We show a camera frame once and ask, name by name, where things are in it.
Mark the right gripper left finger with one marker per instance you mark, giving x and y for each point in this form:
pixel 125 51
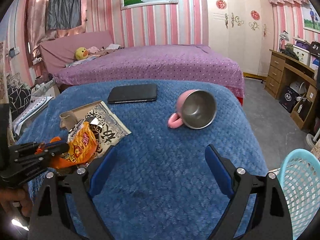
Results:
pixel 51 217

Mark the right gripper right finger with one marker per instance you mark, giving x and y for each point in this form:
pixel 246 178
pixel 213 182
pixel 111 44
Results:
pixel 270 218

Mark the orange yellow snack wrapper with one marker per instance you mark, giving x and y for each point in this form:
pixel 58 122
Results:
pixel 82 146

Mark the black white snack bag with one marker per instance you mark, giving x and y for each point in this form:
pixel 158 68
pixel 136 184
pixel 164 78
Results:
pixel 106 126

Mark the person's left hand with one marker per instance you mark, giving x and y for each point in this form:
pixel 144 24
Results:
pixel 21 195

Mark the turquoise plastic basket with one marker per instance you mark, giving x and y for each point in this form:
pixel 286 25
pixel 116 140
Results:
pixel 299 180

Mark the dotted cushion pad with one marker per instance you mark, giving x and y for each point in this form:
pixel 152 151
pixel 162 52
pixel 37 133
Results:
pixel 38 104

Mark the black patterned bag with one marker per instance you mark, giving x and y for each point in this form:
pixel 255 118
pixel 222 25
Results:
pixel 19 99

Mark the blue quilted blanket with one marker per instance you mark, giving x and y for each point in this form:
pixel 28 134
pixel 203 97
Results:
pixel 161 186

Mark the pink headboard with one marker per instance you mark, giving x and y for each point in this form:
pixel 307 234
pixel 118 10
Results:
pixel 61 51

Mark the black box under desk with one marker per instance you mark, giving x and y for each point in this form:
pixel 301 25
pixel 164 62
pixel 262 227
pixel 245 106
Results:
pixel 288 98

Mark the yellow duck plush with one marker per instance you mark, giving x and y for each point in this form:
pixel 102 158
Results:
pixel 81 53

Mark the pink metal mug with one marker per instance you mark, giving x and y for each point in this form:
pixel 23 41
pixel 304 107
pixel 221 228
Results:
pixel 195 109

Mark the black phone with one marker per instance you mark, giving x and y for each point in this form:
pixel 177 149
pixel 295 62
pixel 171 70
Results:
pixel 133 93

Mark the wooden desk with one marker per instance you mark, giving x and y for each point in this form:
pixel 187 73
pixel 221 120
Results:
pixel 287 71

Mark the grey dark curtain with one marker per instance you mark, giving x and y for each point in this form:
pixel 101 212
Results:
pixel 63 14

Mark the purple dotted bed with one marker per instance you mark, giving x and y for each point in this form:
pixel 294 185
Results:
pixel 163 62

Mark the white storage box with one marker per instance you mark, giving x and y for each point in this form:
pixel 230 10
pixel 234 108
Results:
pixel 302 54

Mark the desk lamp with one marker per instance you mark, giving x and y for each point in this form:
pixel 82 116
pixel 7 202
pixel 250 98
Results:
pixel 283 37

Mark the white wardrobe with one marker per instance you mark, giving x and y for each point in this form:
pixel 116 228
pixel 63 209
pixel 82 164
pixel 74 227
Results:
pixel 242 30

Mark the small framed photo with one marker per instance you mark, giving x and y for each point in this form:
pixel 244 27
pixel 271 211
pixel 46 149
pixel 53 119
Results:
pixel 310 18

